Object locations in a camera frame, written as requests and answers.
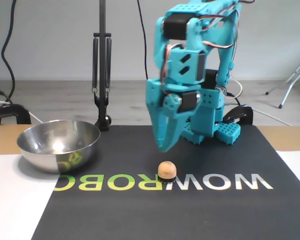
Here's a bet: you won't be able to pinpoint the teal gripper with servo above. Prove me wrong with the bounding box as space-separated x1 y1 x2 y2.
145 79 203 153

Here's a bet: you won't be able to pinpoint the orange wooden ball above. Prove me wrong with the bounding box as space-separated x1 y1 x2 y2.
157 160 178 179

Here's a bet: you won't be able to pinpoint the metal bowl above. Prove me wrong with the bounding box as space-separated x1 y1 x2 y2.
16 119 101 175

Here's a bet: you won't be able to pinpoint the black table clamp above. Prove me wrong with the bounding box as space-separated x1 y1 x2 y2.
223 104 254 126

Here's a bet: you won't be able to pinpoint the black mat with WOWROBO print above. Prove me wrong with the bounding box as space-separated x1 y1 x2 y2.
29 124 300 240

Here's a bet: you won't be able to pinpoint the white tripod legs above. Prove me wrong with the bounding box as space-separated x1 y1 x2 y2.
264 51 300 109

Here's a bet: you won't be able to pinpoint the large black clamp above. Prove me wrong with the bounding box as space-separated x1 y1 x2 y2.
0 104 32 125

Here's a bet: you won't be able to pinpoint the red white black servo wire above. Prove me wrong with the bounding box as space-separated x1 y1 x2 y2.
224 74 243 100
158 43 186 87
198 0 256 51

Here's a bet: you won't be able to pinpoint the thin black hanging cable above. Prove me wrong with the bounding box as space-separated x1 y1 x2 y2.
136 0 151 81

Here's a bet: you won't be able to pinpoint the black spring camera stand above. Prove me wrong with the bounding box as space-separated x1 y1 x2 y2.
91 0 113 132

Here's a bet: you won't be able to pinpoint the thin white floor cable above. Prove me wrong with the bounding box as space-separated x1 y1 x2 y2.
252 107 292 127

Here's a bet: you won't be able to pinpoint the black cable with plug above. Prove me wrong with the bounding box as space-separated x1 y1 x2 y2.
0 88 15 105

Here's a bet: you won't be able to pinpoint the thick black hanging cable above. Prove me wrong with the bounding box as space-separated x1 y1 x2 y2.
1 0 17 105

